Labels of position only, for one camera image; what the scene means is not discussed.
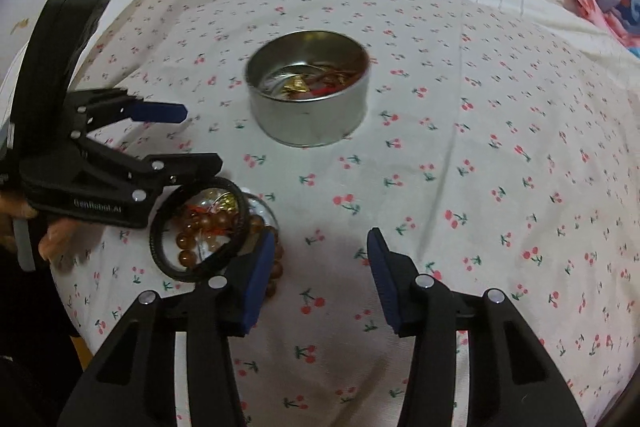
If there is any pink cloth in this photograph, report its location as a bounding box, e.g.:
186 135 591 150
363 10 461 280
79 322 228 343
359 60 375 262
573 0 639 56

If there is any black braided bracelet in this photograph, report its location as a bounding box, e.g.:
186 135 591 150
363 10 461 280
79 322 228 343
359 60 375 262
148 175 252 284

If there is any jewelry pile in tin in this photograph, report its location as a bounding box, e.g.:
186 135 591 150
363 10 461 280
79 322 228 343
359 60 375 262
259 64 363 100

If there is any brown wooden bead bracelet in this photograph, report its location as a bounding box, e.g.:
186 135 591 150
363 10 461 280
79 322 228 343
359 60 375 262
176 200 286 301

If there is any round silver metal tin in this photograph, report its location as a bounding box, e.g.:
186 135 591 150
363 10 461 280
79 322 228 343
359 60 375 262
244 30 371 147

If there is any person's left hand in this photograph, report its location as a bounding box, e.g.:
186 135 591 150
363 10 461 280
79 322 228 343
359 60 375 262
0 190 82 260

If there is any silver metal bangle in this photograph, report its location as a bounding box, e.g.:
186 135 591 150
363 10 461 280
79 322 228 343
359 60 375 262
243 192 280 236

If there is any cherry print bed sheet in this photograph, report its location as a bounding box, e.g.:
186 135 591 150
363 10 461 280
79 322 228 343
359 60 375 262
77 0 639 426

